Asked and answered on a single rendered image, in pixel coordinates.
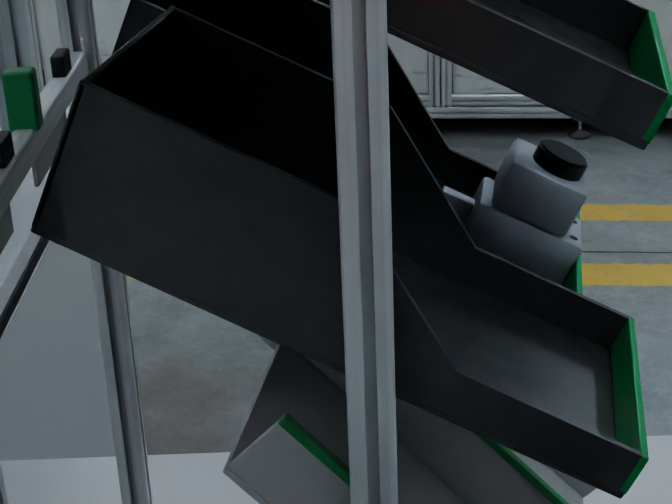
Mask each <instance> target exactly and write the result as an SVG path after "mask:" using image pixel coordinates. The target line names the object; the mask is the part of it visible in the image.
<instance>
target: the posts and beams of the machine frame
mask: <svg viewBox="0 0 672 504"><path fill-rule="evenodd" d="M0 31H1V38H2V45H3V51H4V58H5V64H6V68H8V67H35V69H36V73H37V80H38V87H39V94H40V93H41V91H42V90H43V88H44V84H43V77H42V70H41V63H40V56H39V48H38V41H37V34H36V27H35V20H34V13H33V6H32V0H0Z"/></svg>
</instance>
